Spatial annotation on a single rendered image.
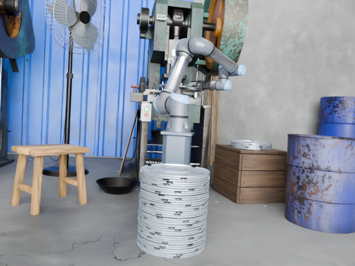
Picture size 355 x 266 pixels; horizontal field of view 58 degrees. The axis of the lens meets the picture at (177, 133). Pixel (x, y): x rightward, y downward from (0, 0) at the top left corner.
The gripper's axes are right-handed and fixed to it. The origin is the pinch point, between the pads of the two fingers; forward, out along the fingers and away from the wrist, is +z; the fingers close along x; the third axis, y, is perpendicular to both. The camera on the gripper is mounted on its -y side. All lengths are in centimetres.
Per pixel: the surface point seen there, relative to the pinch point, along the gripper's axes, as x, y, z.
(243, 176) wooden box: 62, 27, -56
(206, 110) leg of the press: 18.5, -0.7, -15.9
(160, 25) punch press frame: -48, 9, 23
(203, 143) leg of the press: 45.0, 0.1, -14.2
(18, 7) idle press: -56, 67, 117
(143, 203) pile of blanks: 61, 123, -43
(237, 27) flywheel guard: -43, -4, -37
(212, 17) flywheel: -70, -51, 4
